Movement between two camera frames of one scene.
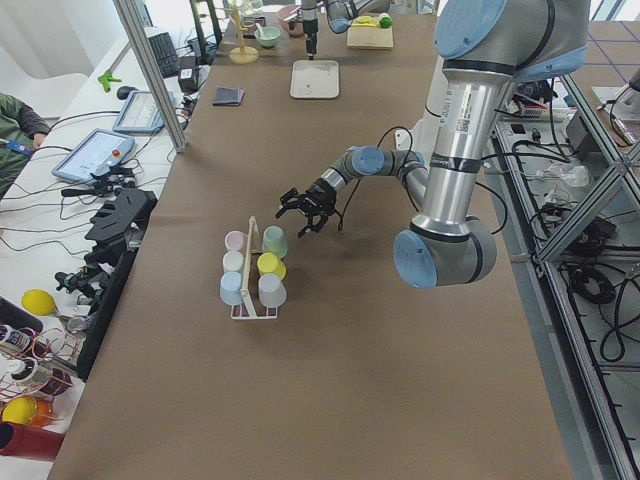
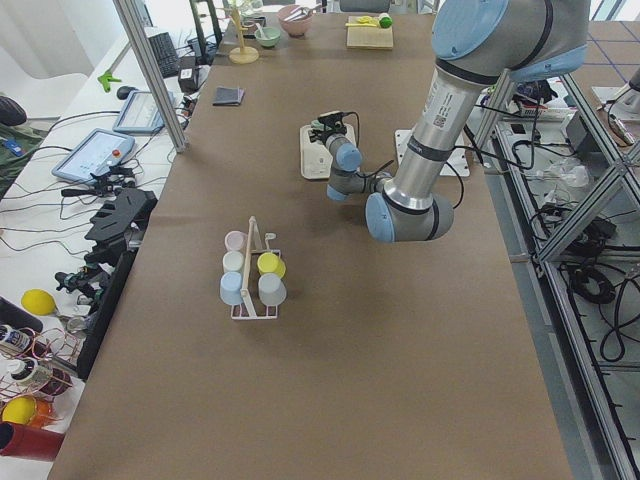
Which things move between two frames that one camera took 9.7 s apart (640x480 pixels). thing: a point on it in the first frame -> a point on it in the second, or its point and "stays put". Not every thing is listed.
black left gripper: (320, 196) -> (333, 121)
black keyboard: (165, 54) stays put
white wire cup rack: (253, 246) stays put
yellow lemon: (38, 302) stays put
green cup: (274, 241) -> (315, 124)
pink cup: (234, 240) stays put
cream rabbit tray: (315, 79) -> (315, 158)
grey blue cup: (272, 291) stays put
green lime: (385, 22) stays put
